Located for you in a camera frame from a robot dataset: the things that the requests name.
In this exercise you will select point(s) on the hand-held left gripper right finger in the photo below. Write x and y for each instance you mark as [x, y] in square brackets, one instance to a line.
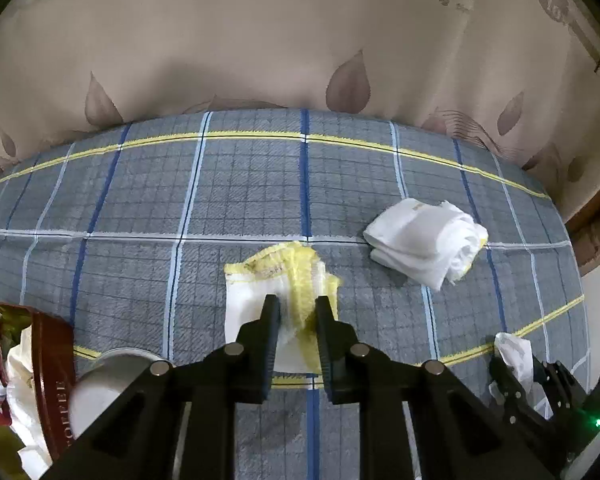
[325, 320]

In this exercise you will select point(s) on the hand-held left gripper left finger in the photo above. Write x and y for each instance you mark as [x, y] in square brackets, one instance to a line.
[271, 317]

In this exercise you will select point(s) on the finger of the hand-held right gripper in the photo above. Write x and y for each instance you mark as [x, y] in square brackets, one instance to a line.
[560, 382]
[507, 390]

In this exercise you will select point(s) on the white and yellow cloth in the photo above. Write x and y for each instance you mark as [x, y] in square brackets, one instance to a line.
[250, 300]

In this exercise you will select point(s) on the white tissue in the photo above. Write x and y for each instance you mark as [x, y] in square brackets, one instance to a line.
[515, 355]

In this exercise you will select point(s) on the red and gold tin box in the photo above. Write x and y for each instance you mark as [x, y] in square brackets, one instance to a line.
[55, 360]

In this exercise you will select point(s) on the white folded cloth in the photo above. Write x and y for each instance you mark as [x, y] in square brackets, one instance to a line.
[420, 245]

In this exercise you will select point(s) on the grey plaid bed sheet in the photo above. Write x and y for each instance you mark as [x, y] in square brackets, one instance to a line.
[180, 200]

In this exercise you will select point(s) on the cream crumpled cloth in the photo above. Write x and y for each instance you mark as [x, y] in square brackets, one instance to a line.
[25, 400]

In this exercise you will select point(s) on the beige leaf print curtain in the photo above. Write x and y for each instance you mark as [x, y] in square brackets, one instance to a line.
[280, 35]

